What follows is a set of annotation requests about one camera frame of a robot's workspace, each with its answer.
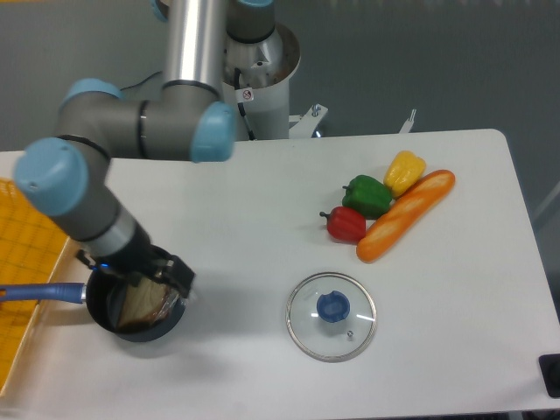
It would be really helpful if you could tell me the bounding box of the black power cable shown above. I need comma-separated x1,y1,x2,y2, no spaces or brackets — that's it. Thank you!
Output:
120,72,164,93

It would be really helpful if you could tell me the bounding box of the red toy bell pepper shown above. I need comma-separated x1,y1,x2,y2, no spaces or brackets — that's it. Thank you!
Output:
319,206,367,243

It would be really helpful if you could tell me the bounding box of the green toy bell pepper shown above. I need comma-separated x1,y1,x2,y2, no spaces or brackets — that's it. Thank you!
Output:
341,175,392,220

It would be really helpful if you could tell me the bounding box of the yellow woven basket tray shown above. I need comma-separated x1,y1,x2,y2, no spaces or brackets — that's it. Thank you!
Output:
1,178,77,395

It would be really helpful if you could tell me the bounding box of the plastic toast slice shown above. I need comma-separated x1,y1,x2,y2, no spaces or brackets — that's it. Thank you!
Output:
116,277,179,333

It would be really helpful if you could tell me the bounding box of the yellow toy bell pepper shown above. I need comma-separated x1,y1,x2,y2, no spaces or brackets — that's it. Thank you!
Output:
383,150,426,199

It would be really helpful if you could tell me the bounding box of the orange toy baguette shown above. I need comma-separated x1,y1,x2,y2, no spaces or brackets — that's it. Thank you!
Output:
356,170,456,263

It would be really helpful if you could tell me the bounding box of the black pot with blue handle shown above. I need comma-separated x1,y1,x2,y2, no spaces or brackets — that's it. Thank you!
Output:
1,246,195,342

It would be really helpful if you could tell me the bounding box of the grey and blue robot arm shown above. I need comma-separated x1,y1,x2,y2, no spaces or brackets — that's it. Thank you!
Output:
13,1,276,297

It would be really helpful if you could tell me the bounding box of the glass lid with blue knob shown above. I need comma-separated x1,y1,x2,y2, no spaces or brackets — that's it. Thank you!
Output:
285,272,377,363

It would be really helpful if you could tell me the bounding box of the black device at table corner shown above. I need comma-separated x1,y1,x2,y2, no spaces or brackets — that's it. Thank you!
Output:
538,353,560,399

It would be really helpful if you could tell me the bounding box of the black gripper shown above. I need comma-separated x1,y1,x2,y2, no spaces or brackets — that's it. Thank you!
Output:
80,225,195,298

